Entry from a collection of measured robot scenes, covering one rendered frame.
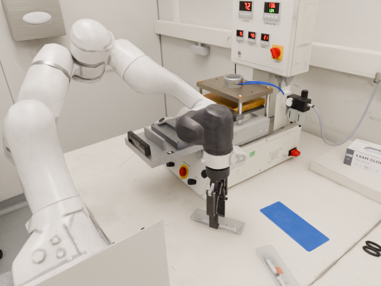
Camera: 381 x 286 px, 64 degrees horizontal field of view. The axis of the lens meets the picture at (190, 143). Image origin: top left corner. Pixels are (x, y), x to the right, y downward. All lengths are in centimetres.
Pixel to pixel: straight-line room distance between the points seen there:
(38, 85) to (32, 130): 17
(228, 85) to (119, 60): 48
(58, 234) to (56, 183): 12
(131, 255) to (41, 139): 32
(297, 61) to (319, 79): 40
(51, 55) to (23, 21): 129
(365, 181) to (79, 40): 112
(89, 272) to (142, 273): 13
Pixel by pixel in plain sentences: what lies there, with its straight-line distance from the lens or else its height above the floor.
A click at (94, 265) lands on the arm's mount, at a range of 66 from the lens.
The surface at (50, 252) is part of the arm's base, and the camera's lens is 75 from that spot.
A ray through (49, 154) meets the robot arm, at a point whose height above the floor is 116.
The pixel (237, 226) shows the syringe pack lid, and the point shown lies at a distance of 107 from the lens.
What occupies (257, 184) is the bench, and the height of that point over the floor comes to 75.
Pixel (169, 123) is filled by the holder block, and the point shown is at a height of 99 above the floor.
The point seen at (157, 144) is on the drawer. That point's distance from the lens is 112.
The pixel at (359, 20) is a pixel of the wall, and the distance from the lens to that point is 155.
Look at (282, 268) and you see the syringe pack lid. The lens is 97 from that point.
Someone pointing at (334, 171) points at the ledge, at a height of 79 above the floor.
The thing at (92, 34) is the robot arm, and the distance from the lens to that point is 94.
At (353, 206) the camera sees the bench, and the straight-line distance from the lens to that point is 128.
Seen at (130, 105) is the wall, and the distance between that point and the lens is 271.
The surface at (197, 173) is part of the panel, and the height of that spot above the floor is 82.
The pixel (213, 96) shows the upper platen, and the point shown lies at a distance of 131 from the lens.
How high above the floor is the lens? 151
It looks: 28 degrees down
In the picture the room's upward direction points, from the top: 2 degrees counter-clockwise
